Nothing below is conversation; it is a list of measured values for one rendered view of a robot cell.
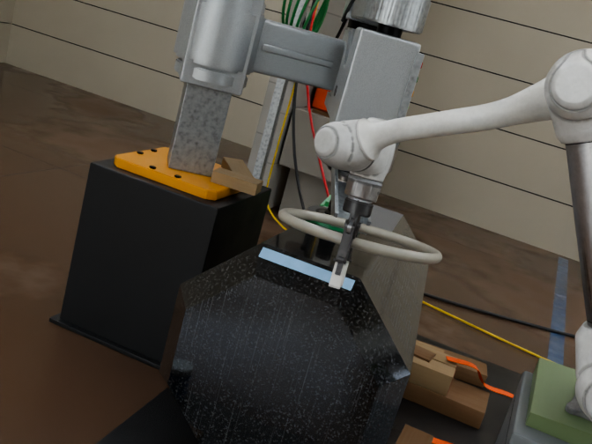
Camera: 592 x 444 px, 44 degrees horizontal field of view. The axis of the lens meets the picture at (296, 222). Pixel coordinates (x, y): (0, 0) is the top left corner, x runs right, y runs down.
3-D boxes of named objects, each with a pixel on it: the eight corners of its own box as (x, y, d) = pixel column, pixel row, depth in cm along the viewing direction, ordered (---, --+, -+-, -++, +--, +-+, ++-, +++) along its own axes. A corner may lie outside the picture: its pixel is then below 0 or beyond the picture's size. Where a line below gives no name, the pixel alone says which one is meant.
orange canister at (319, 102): (303, 109, 586) (314, 69, 578) (323, 108, 632) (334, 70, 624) (329, 117, 580) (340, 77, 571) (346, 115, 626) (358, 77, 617)
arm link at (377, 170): (358, 174, 196) (333, 169, 185) (374, 118, 194) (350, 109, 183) (393, 185, 190) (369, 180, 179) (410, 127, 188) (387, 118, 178)
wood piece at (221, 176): (210, 182, 306) (213, 170, 305) (217, 178, 315) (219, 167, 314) (255, 195, 304) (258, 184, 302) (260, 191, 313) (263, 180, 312)
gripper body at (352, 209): (372, 203, 185) (362, 239, 186) (375, 203, 193) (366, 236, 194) (344, 196, 186) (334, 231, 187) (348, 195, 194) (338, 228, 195)
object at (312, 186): (265, 211, 582) (293, 107, 559) (318, 191, 702) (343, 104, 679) (336, 238, 564) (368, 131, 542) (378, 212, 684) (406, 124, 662)
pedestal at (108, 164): (48, 321, 319) (79, 159, 299) (129, 283, 380) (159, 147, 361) (180, 379, 302) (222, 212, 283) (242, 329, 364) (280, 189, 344)
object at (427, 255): (275, 209, 236) (277, 200, 235) (420, 247, 239) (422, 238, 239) (278, 230, 187) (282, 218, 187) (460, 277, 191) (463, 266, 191)
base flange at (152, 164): (108, 164, 305) (110, 153, 304) (166, 154, 351) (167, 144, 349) (211, 202, 293) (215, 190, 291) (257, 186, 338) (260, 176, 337)
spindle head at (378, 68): (321, 135, 297) (352, 25, 286) (373, 149, 299) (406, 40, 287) (325, 151, 263) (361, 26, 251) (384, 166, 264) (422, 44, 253)
